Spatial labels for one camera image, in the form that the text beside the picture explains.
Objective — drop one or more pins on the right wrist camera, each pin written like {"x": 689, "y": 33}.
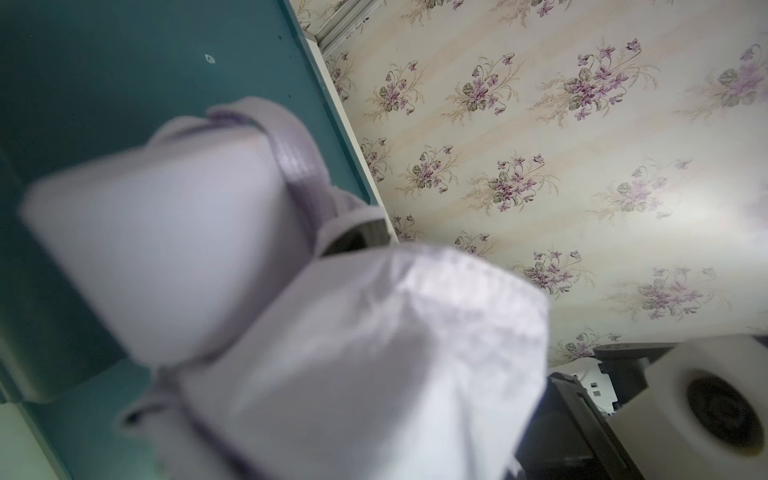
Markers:
{"x": 703, "y": 413}

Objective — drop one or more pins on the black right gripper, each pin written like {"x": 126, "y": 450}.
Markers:
{"x": 569, "y": 436}

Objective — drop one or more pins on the purple umbrella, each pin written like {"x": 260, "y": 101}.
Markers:
{"x": 289, "y": 337}

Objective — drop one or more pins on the teal drawer cabinet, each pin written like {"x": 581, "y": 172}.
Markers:
{"x": 85, "y": 79}

